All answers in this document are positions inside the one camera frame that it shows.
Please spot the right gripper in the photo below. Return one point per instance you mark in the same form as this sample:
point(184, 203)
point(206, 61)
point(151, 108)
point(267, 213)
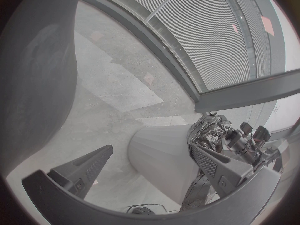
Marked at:
point(239, 144)

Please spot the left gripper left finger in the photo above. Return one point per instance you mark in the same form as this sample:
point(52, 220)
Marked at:
point(93, 165)

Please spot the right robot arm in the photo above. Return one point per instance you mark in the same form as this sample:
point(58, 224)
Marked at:
point(261, 133)

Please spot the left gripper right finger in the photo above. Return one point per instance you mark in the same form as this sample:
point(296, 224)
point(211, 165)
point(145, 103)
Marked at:
point(208, 165)

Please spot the dark grey round chair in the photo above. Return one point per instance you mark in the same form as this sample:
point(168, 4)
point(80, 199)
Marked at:
point(35, 78)

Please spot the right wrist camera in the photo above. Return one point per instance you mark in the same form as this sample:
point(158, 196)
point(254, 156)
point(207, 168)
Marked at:
point(245, 127)

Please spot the white trash bin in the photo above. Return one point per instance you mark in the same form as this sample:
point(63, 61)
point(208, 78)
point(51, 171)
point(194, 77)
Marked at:
point(159, 153)

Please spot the window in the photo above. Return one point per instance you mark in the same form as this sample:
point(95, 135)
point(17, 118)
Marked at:
point(246, 95)

